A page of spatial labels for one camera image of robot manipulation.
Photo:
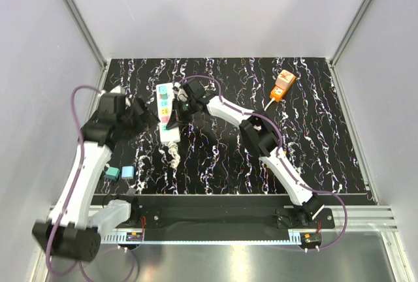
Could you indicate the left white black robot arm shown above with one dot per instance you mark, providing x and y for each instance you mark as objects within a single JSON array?
[{"x": 68, "y": 231}]

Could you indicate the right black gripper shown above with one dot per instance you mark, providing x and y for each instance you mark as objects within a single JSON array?
[{"x": 177, "y": 116}]

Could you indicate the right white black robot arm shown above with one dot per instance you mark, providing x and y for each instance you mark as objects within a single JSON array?
[{"x": 260, "y": 137}]

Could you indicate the orange white socket cube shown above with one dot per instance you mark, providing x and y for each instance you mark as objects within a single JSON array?
[{"x": 283, "y": 83}]

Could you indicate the white multi-socket power strip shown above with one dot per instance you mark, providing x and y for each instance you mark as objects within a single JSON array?
[{"x": 164, "y": 109}]

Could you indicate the light blue charger plug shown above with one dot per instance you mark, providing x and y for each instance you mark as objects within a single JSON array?
[{"x": 127, "y": 172}]

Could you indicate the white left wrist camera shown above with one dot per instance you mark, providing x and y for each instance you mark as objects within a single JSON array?
[{"x": 119, "y": 90}]

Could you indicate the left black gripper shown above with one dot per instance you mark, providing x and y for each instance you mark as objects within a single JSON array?
[{"x": 145, "y": 120}]

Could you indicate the aluminium frame rail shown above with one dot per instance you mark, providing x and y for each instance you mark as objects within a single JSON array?
[{"x": 86, "y": 33}]

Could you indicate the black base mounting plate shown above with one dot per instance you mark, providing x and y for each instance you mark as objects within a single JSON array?
[{"x": 217, "y": 219}]

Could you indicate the teal usb charger plug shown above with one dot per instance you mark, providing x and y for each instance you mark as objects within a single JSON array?
[{"x": 112, "y": 173}]

